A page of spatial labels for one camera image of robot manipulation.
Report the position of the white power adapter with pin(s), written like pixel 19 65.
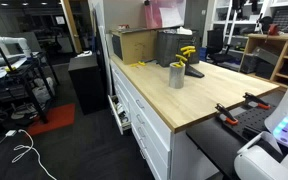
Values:
pixel 11 133

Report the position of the white paper sheet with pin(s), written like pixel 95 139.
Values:
pixel 170 16

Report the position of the white plastic bag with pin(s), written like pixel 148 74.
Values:
pixel 43 91

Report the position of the black perforated mounting board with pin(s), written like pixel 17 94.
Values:
pixel 254 116

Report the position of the white cloth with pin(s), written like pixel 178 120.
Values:
pixel 184 31

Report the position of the red tool on shelf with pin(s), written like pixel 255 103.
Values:
pixel 273 30

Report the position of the small white item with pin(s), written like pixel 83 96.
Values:
pixel 84 53

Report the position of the black leaning panel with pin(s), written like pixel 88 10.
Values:
pixel 100 50

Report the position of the black work cart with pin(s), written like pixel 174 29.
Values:
pixel 34 66

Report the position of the white drawer cabinet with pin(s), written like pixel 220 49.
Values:
pixel 154 133

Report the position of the black storage crate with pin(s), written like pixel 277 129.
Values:
pixel 249 63
pixel 264 70

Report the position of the cylindrical metal tin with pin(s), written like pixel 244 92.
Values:
pixel 176 78

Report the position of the black pedestal cabinet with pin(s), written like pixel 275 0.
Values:
pixel 87 83

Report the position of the grey storage box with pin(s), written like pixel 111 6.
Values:
pixel 265 55

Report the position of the wooden shelf unit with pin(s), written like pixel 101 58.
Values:
pixel 280 41

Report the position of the white shelving unit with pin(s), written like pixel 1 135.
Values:
pixel 220 22

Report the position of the grey fabric storage bin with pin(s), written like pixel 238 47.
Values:
pixel 169 46

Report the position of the open white drawer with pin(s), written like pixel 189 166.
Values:
pixel 117 115

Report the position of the blue container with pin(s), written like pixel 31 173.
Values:
pixel 202 54

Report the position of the white ladder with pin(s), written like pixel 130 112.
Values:
pixel 230 23

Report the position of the black triangular tool stand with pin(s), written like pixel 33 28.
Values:
pixel 194 72

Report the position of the red floor mat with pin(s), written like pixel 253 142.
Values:
pixel 55 118

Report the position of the black office chair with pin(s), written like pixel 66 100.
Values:
pixel 214 41

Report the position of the brown cardboard box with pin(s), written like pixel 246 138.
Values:
pixel 137 46

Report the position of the wooden door frame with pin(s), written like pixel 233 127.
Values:
pixel 71 26

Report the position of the small red object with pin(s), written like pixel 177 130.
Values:
pixel 123 26

